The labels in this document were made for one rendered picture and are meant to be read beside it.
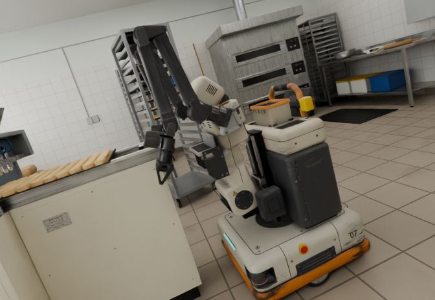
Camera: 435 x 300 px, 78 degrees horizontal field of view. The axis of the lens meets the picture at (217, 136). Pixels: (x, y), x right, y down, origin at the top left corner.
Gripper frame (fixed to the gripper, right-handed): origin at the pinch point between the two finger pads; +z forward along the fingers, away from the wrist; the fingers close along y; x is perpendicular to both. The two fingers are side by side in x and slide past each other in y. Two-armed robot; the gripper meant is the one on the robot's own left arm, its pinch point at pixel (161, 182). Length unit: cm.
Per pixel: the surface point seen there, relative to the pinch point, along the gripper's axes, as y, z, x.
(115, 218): -21.1, 25.4, -16.7
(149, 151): -22.1, -9.7, -5.9
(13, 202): -22, 21, -61
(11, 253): -11, 38, -55
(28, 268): -17, 49, -50
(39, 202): -21, 20, -50
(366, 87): -272, -137, 357
